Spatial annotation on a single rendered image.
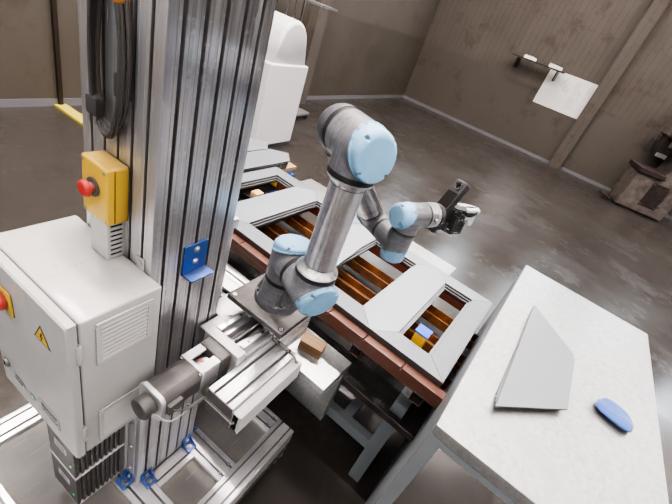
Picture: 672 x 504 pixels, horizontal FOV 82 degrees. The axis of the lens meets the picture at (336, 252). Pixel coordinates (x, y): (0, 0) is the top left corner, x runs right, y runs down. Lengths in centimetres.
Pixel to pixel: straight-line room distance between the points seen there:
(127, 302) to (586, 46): 1156
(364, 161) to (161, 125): 39
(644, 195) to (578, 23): 428
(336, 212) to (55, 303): 60
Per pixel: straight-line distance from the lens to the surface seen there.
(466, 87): 1222
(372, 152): 83
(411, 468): 131
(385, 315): 169
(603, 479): 141
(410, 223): 109
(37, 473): 190
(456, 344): 176
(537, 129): 1192
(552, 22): 1201
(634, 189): 1091
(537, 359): 157
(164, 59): 77
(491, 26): 1223
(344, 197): 89
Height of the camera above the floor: 187
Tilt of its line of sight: 32 degrees down
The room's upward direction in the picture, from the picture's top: 21 degrees clockwise
